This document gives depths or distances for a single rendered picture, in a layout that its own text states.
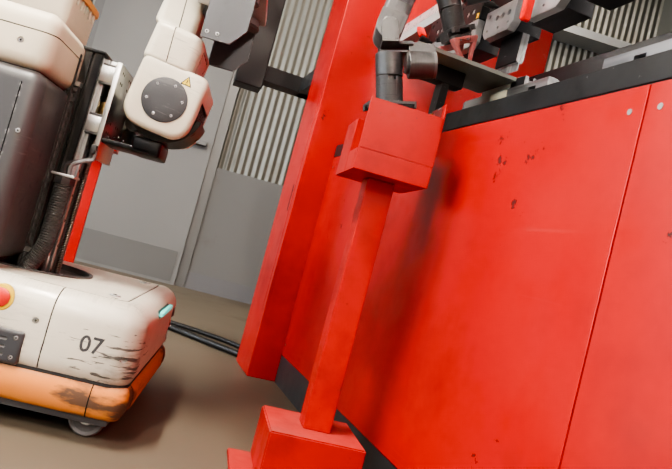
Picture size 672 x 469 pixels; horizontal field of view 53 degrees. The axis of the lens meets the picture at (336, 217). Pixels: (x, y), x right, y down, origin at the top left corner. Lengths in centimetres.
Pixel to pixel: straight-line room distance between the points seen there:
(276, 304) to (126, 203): 277
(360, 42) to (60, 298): 154
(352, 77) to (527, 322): 157
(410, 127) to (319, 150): 109
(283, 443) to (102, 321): 43
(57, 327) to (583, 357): 96
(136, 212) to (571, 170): 417
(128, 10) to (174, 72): 369
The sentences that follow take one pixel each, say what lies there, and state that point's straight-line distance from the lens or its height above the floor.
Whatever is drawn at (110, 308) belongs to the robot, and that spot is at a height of 27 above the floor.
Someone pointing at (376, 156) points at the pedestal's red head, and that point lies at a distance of 138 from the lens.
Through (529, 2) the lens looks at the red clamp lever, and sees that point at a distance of 167.
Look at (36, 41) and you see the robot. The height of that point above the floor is 74.
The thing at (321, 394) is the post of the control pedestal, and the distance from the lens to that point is 146.
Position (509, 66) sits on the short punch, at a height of 105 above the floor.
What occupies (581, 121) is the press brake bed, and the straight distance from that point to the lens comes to 117.
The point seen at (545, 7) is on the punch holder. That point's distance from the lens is 166.
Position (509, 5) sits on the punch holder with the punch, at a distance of 182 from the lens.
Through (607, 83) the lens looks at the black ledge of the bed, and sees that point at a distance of 116.
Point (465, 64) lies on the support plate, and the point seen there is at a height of 99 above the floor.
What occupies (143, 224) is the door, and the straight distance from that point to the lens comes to 504.
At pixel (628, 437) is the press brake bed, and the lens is 94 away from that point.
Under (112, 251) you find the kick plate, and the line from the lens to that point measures 507.
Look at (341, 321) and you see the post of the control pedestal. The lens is 144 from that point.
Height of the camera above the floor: 47
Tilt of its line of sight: 3 degrees up
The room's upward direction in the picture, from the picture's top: 15 degrees clockwise
